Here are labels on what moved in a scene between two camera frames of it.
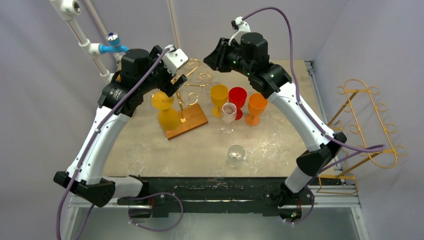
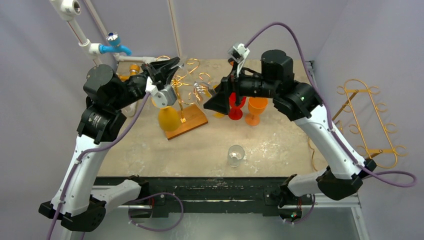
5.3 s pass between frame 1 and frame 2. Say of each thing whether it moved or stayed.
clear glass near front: stayed
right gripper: moved
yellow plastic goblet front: stayed
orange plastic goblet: stayed
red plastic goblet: stayed
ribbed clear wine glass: moved
